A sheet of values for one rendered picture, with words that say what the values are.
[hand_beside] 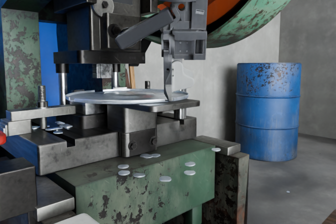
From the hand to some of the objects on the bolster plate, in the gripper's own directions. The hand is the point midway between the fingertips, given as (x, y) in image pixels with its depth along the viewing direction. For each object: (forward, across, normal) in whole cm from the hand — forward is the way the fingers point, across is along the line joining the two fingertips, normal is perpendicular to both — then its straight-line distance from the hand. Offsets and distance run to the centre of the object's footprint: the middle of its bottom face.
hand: (166, 94), depth 60 cm
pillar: (+12, +16, +28) cm, 34 cm away
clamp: (+11, +5, +30) cm, 33 cm away
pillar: (+15, +26, +16) cm, 34 cm away
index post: (+16, +18, -4) cm, 24 cm away
